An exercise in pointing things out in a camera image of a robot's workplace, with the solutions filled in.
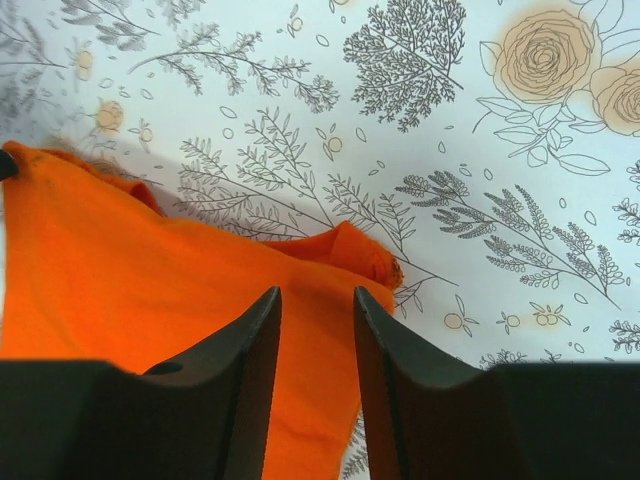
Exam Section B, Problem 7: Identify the orange t shirt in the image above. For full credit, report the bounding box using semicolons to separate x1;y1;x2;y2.
1;141;402;479

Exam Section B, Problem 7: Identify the floral patterned table mat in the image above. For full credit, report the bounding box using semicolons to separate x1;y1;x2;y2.
0;0;640;480

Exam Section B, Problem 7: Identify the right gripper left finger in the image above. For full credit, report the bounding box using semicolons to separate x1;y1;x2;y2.
1;287;282;479

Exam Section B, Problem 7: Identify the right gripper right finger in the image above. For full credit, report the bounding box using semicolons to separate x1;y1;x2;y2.
354;287;639;479

